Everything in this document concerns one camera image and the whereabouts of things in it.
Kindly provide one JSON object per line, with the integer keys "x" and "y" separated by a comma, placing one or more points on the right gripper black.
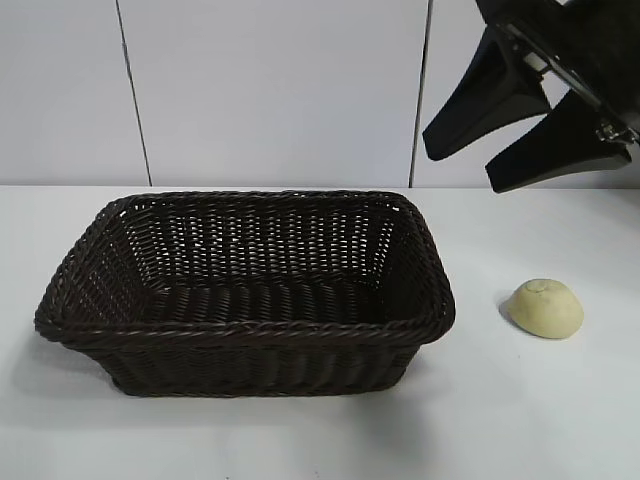
{"x": 595, "y": 45}

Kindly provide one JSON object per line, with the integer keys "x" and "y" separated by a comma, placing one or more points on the pale yellow egg yolk pastry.
{"x": 547, "y": 312}

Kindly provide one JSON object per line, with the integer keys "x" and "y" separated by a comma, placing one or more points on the dark brown wicker basket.
{"x": 240, "y": 350}

